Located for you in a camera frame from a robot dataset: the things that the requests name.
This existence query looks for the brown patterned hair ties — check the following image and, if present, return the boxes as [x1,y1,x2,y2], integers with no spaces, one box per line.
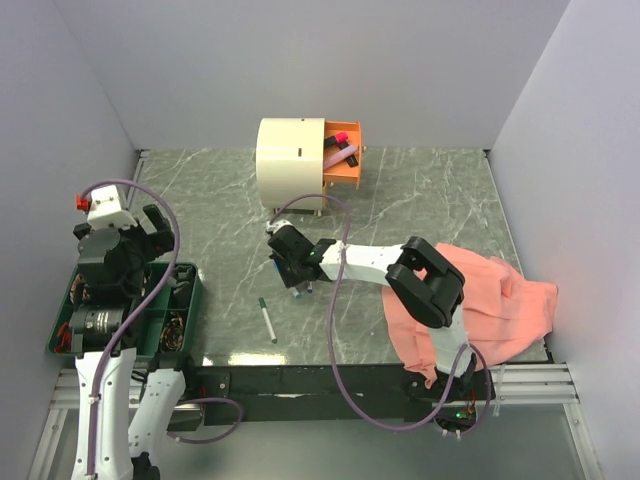
[159,309,187,351]

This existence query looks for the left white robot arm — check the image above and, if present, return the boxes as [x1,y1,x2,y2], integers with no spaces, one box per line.
[68,195,200,479]

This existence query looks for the pink cap black highlighter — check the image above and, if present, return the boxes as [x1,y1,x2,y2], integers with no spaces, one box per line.
[323,132,348,149]

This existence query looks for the salmon pink cloth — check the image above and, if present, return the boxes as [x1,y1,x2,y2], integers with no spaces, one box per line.
[381,243,558,388]

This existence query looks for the cream round drawer cabinet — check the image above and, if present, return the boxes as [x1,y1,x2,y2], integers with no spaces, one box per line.
[255,117,364,215]

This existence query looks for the aluminium rail frame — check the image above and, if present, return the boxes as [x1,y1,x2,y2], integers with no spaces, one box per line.
[28,363,603,479]

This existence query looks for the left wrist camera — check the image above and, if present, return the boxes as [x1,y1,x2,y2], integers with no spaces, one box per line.
[76,185,136,230]

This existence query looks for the green compartment tray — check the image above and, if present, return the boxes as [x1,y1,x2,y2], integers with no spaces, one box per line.
[46,262,202,362]

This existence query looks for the purple cap black highlighter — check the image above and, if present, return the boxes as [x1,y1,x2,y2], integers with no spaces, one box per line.
[346,155,359,167]

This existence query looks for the green cap silver marker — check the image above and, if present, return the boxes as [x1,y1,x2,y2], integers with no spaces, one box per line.
[258,297,278,344]

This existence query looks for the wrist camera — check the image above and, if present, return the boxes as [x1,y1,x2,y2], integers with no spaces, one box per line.
[265,220,291,236]
[76,185,136,230]

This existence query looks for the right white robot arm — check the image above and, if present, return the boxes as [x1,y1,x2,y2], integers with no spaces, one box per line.
[266,220,477,398]

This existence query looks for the black base bar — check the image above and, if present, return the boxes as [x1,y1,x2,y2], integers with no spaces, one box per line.
[138,364,494,432]

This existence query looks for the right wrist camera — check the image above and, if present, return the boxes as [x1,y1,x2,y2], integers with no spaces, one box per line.
[265,220,291,236]

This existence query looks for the grey cloth bundle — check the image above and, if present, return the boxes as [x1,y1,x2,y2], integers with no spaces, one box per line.
[167,264,196,291]

